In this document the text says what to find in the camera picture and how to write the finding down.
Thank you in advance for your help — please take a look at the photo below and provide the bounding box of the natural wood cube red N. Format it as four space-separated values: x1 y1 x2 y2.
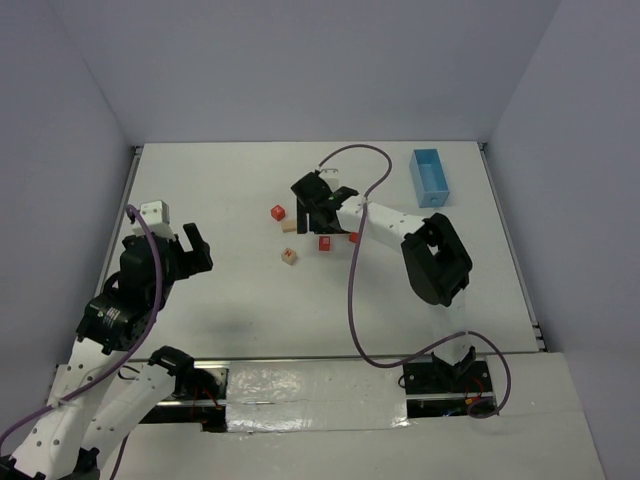
281 248 297 265

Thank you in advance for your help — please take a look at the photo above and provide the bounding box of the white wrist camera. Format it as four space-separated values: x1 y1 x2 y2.
319 168 340 191
126 200 175 241

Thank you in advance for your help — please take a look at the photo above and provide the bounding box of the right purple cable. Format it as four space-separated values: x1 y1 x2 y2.
317 144 514 419

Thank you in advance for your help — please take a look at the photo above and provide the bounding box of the red cube white letter N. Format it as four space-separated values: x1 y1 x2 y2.
270 205 286 221

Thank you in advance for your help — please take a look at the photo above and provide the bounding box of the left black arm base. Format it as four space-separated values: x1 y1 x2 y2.
141 346 229 433

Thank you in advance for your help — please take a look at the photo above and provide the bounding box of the aluminium table edge rail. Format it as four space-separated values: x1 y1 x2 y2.
477 142 548 352

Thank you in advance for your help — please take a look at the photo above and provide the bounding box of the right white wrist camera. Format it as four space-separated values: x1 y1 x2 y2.
319 168 340 191

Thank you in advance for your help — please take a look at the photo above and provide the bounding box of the long natural wood block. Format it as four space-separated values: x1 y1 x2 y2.
280 220 297 233

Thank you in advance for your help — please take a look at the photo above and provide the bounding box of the purple cable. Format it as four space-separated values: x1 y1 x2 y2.
317 144 514 419
0 203 165 480

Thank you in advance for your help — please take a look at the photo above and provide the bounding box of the light blue plastic box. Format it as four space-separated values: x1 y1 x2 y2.
409 149 450 208

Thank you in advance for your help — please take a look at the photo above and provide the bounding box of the red cube white pattern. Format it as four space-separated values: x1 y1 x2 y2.
318 236 331 252

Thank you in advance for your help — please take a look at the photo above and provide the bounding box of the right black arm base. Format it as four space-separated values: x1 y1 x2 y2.
397 349 497 419

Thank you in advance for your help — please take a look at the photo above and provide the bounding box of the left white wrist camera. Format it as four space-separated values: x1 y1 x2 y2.
126 200 175 241

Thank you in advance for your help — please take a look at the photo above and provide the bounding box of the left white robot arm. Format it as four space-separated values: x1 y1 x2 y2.
1 223 225 479

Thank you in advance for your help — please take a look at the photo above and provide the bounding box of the silver tape strip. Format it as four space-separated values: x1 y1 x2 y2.
226 360 409 433

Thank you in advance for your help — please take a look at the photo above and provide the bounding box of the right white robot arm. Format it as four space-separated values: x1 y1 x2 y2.
291 171 475 384

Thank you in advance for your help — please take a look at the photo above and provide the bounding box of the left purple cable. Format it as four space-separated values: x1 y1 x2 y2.
0 203 165 480

